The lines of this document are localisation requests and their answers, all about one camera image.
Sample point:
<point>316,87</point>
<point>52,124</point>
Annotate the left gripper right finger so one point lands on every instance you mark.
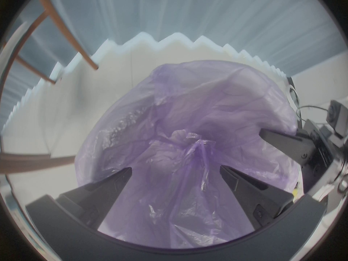
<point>255,197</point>

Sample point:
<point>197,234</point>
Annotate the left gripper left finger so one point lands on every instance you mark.
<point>98,197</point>

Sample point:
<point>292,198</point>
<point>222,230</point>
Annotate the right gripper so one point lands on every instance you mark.
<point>322,159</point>

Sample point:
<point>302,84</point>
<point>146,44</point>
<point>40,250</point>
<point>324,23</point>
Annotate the white trash bin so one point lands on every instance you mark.
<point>122,129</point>

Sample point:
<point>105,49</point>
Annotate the purple plastic bag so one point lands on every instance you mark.
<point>204,113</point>

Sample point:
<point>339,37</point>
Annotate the white cushioned wooden chair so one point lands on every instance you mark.
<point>32,163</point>

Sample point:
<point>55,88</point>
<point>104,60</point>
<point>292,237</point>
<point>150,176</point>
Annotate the pale blue curtain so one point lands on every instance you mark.
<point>190,9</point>

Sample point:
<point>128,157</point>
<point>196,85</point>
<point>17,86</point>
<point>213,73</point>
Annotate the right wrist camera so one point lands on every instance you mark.
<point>337,115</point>

